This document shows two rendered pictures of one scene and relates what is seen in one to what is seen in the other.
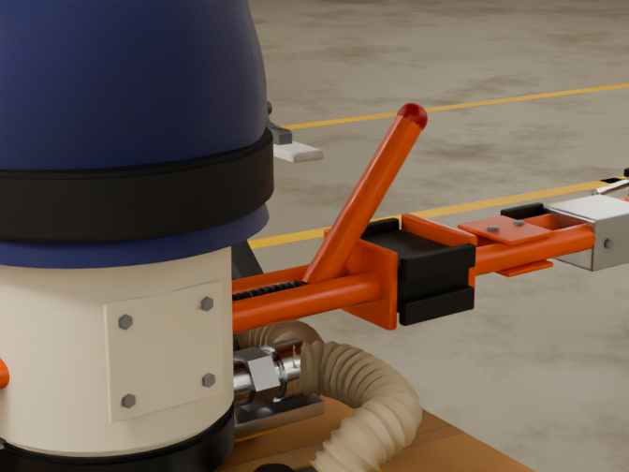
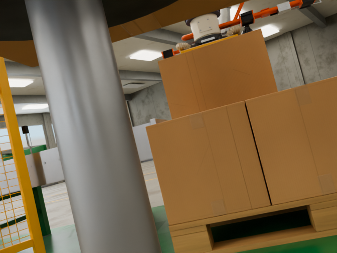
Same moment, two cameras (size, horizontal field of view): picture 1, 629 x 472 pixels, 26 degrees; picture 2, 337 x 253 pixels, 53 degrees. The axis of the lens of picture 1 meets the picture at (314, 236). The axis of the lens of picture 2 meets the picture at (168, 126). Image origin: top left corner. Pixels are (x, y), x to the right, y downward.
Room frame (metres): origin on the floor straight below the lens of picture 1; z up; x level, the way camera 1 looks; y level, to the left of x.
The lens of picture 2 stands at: (-0.83, -1.13, 0.44)
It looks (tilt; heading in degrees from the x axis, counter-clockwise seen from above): 4 degrees up; 47
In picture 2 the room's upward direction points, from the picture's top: 14 degrees counter-clockwise
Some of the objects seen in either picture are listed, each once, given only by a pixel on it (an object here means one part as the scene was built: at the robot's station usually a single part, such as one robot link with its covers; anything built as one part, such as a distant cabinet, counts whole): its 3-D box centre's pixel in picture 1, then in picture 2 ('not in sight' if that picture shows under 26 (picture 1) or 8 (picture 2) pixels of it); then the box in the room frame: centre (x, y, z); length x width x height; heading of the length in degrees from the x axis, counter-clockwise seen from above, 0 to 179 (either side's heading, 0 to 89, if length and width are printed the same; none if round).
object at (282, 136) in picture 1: (269, 123); not in sight; (1.15, 0.04, 1.16); 0.05 x 0.01 x 0.03; 35
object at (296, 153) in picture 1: (285, 149); not in sight; (1.13, 0.02, 1.14); 0.07 x 0.03 x 0.01; 35
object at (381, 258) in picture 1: (399, 269); (246, 18); (0.99, -0.06, 1.08); 0.10 x 0.08 x 0.06; 36
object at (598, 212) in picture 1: (595, 231); (283, 8); (1.12, -0.24, 1.07); 0.07 x 0.07 x 0.04; 36
